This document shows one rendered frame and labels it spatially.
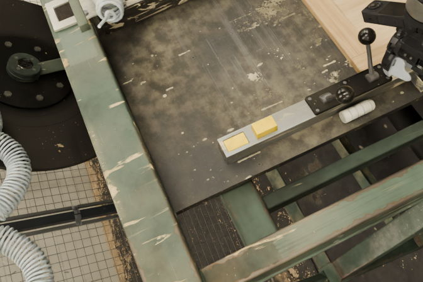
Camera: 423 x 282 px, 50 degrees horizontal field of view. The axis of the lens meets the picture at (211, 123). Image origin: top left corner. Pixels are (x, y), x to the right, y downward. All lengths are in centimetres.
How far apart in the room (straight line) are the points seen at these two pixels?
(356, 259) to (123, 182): 123
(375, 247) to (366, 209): 94
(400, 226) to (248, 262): 99
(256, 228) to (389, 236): 91
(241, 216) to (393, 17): 51
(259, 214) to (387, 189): 27
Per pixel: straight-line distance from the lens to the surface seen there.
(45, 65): 170
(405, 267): 282
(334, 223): 95
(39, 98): 163
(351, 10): 127
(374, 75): 110
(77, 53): 115
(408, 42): 91
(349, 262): 199
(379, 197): 98
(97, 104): 105
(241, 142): 101
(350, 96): 95
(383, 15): 92
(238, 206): 104
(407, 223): 180
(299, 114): 105
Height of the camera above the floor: 230
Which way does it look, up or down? 37 degrees down
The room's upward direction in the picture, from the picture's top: 94 degrees counter-clockwise
